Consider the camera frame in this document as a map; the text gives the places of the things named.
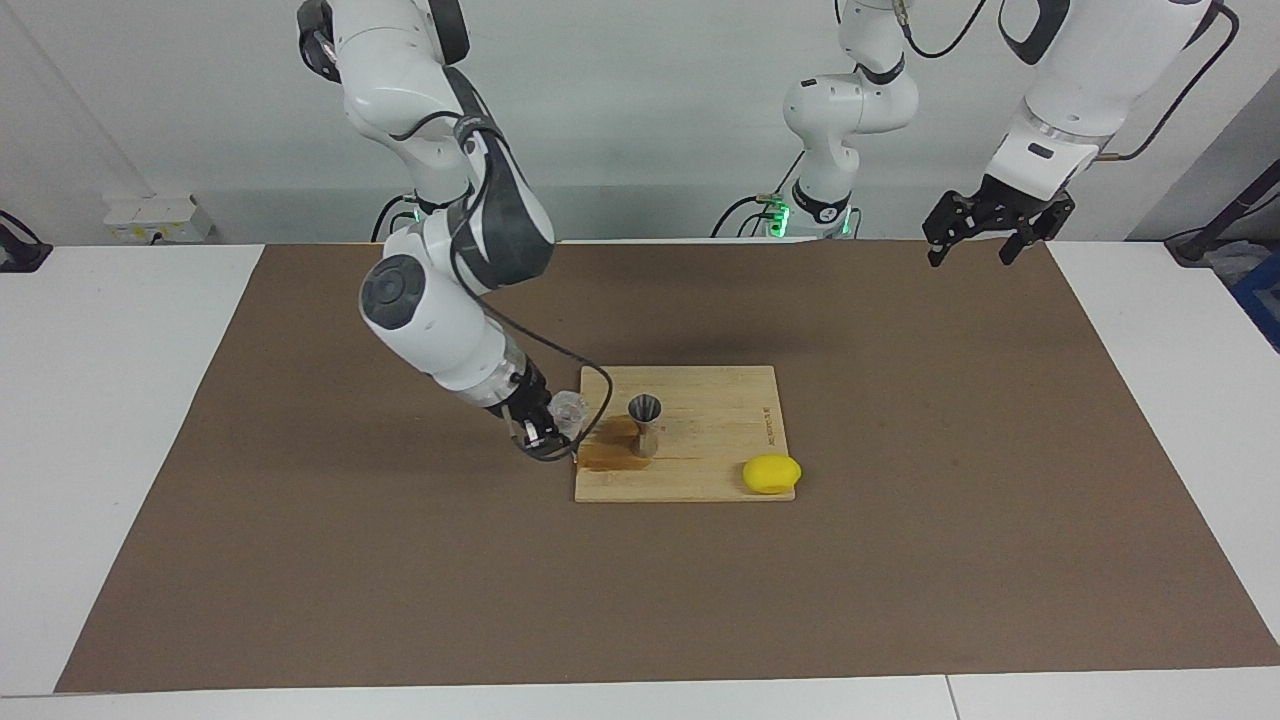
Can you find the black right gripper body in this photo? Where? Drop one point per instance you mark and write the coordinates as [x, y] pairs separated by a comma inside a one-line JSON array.
[[520, 398]]

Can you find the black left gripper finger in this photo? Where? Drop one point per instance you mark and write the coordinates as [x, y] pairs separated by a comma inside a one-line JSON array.
[[945, 220], [1045, 228]]

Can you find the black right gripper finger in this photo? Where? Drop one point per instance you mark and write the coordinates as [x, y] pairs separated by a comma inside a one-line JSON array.
[[550, 410], [540, 442]]

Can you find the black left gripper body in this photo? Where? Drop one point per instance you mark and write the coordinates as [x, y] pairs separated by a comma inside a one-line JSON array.
[[1005, 205]]

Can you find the small clear glass cup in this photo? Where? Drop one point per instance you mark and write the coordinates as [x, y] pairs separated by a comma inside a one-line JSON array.
[[572, 412]]

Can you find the steel double jigger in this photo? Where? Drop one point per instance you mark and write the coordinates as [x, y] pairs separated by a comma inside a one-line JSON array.
[[645, 435]]

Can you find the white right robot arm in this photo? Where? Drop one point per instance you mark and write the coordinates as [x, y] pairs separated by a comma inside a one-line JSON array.
[[440, 330]]

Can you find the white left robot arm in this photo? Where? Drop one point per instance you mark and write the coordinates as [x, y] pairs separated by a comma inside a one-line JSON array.
[[1090, 70]]

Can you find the bamboo cutting board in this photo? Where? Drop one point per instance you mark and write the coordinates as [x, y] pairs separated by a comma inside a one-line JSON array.
[[720, 420]]

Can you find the black stand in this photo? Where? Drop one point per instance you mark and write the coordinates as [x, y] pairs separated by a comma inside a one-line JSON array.
[[1225, 215]]

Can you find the brown table mat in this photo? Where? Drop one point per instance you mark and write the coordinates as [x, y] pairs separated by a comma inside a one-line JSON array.
[[640, 600]]

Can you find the yellow lemon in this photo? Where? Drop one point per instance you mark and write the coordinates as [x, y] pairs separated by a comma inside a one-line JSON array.
[[772, 474]]

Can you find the white wall socket strip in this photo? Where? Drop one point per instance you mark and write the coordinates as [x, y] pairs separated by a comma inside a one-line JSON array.
[[150, 220]]

